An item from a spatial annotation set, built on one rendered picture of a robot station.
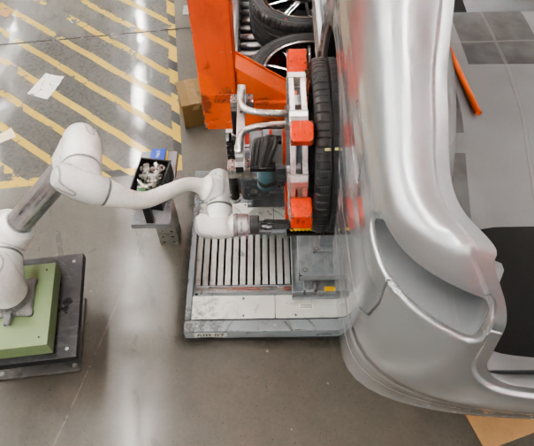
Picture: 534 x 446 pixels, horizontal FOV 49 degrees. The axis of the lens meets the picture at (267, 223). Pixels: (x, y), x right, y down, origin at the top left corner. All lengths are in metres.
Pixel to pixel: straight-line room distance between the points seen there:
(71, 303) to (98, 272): 0.45
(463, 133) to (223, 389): 1.46
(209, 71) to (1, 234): 1.07
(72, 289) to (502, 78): 1.93
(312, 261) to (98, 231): 1.17
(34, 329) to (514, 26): 2.28
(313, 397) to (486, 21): 1.73
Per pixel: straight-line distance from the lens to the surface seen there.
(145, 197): 2.14
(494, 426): 2.76
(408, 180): 1.16
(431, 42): 1.33
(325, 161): 1.96
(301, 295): 2.70
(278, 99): 2.71
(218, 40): 2.48
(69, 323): 2.61
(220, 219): 2.26
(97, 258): 3.11
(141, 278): 2.99
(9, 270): 2.44
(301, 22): 3.46
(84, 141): 2.14
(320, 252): 2.72
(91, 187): 2.05
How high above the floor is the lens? 2.51
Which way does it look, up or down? 54 degrees down
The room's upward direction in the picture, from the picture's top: 2 degrees counter-clockwise
